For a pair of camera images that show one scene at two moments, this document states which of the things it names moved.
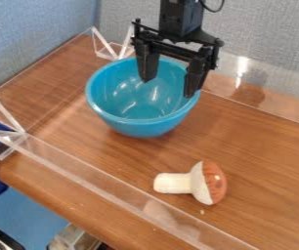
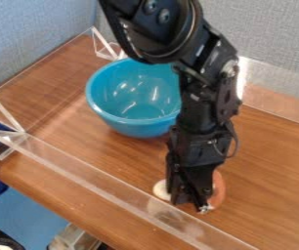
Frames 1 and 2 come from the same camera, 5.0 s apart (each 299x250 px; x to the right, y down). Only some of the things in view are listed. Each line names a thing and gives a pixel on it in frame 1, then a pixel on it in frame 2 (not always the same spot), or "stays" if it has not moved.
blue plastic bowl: (142, 109) stays
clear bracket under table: (74, 238) stays
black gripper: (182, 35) -> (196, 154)
